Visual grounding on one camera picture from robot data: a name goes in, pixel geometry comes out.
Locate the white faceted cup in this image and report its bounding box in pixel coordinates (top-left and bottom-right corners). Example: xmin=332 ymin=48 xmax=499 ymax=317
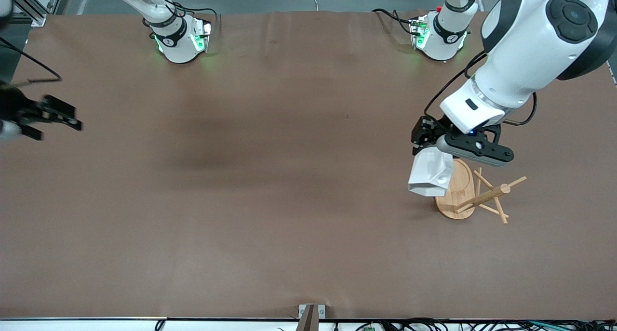
xmin=408 ymin=146 xmax=455 ymax=198

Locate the wooden cup rack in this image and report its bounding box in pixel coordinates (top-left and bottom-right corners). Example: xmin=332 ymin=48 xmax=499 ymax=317
xmin=434 ymin=158 xmax=527 ymax=225

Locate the brown table mat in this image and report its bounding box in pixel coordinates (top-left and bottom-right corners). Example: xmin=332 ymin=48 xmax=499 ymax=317
xmin=0 ymin=11 xmax=617 ymax=320

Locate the diagonal aluminium frame rail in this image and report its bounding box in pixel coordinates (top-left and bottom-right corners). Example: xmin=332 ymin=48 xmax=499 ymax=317
xmin=9 ymin=0 xmax=48 ymax=27

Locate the black left arm base cable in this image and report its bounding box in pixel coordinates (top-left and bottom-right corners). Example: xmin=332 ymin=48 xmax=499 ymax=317
xmin=371 ymin=8 xmax=421 ymax=37

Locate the black cable bundle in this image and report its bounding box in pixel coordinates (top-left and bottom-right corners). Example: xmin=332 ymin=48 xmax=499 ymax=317
xmin=333 ymin=318 xmax=617 ymax=331

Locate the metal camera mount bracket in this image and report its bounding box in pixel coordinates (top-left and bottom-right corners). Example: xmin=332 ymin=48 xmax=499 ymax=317
xmin=298 ymin=304 xmax=326 ymax=331

